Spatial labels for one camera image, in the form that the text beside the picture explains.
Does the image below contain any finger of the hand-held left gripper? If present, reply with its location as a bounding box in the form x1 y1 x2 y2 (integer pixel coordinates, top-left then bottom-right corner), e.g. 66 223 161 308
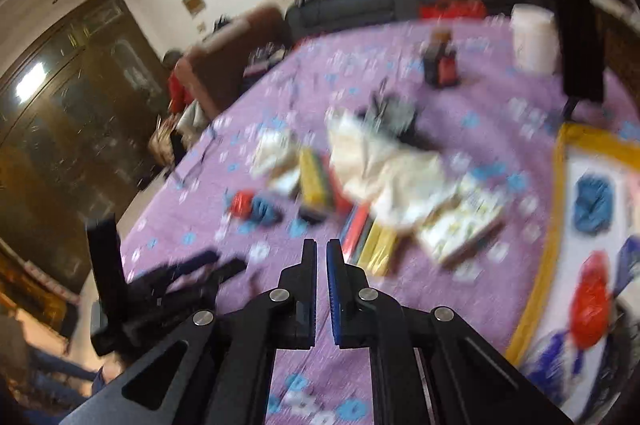
199 258 249 289
165 249 222 279

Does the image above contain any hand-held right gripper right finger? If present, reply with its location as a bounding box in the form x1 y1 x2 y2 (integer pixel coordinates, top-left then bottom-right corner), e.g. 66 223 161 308
326 239 576 425

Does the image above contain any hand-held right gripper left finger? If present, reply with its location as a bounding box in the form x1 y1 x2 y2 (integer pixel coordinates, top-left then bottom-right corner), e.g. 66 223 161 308
60 239 318 425

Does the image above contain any red and yellow sponge pack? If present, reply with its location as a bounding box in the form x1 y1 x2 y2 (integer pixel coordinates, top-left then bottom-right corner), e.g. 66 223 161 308
340 200 406 278

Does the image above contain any blue cloth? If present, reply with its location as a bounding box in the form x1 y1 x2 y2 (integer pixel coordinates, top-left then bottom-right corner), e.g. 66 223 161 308
572 172 616 236
252 198 281 226

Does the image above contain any red green yellow sponge pack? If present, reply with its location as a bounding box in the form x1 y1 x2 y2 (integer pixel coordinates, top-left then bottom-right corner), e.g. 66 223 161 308
297 148 351 216

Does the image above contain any white plastic bag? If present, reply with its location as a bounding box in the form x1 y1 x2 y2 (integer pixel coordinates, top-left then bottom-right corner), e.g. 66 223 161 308
325 108 451 231

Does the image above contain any white packet with green print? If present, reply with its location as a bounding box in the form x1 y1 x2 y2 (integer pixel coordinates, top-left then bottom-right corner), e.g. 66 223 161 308
417 185 506 268

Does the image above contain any yellow cardboard box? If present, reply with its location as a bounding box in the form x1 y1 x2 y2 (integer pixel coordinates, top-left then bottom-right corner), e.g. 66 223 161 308
505 122 640 425

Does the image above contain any small red object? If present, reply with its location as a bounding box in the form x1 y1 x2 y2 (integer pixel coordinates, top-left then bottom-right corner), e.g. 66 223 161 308
227 189 258 218

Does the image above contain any person's leg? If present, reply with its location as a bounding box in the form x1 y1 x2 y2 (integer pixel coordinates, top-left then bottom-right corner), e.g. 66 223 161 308
20 340 108 411

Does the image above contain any dark wooden glass cabinet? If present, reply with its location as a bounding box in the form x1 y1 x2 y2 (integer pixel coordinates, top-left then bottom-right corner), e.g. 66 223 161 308
0 0 168 296

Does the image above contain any black cylindrical motor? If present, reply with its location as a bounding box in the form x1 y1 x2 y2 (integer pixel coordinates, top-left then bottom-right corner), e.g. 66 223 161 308
367 92 436 151

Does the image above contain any brown armchair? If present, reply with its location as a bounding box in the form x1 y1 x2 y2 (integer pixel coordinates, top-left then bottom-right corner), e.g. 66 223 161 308
175 8 296 121

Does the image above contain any purple floral blanket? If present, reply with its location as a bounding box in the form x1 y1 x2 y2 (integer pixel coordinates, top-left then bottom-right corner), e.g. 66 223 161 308
120 12 640 425

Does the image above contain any red plastic bag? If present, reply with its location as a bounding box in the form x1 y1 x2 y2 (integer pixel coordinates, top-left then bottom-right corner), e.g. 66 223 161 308
570 252 613 348

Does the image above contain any black bottle with red label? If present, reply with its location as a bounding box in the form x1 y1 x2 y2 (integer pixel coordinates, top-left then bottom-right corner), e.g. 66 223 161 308
421 30 461 88

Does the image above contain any black sofa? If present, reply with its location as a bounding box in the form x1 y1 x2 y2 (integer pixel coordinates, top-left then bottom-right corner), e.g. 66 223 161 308
285 0 551 41

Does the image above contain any white plastic bucket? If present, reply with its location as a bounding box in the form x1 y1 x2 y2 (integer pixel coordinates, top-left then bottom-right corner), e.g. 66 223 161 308
510 4 558 74

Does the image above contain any black phone on stand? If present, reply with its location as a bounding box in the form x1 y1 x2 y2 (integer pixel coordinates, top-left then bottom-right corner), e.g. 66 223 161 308
542 0 608 118

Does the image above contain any red bag with handles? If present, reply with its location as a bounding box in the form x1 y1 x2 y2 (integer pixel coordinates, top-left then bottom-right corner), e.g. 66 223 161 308
419 0 487 22

